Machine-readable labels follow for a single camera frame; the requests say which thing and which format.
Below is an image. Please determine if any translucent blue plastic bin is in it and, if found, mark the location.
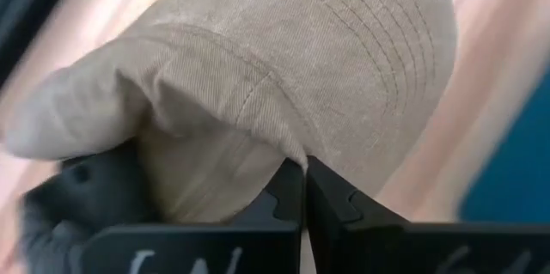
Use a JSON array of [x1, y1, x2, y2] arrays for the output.
[[457, 65, 550, 226]]

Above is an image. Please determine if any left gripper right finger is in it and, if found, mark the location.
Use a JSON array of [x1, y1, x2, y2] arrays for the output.
[[305, 155, 550, 274]]

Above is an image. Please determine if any tan baseball cap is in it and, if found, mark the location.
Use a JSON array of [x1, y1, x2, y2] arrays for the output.
[[0, 0, 459, 232]]

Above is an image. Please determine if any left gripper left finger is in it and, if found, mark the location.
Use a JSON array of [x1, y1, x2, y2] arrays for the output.
[[81, 157, 306, 274]]

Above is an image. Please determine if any black aluminium rig frame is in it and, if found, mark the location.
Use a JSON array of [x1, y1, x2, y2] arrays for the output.
[[0, 0, 83, 90]]

